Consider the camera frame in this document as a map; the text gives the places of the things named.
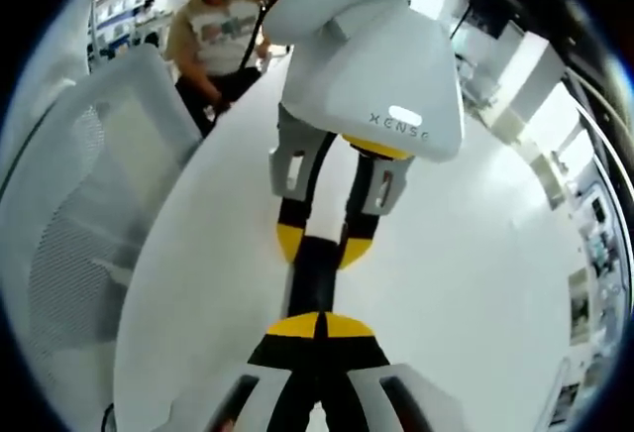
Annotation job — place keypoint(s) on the cluttered workbench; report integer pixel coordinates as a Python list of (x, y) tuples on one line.
[(597, 263)]

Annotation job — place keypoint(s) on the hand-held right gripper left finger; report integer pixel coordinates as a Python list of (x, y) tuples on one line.
[(292, 357)]

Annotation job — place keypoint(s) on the black remote control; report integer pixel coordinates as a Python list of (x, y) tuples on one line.
[(312, 283)]

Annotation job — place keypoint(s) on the white mesh office chair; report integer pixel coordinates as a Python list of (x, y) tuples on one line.
[(74, 179)]

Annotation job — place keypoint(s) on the cluttered white shelf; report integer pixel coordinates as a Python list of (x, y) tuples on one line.
[(124, 26)]

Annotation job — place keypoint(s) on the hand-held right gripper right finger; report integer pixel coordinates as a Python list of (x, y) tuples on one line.
[(354, 357)]

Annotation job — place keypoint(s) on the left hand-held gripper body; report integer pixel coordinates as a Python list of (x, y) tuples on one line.
[(376, 70)]

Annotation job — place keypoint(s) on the dark monitor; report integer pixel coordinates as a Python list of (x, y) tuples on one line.
[(483, 16)]

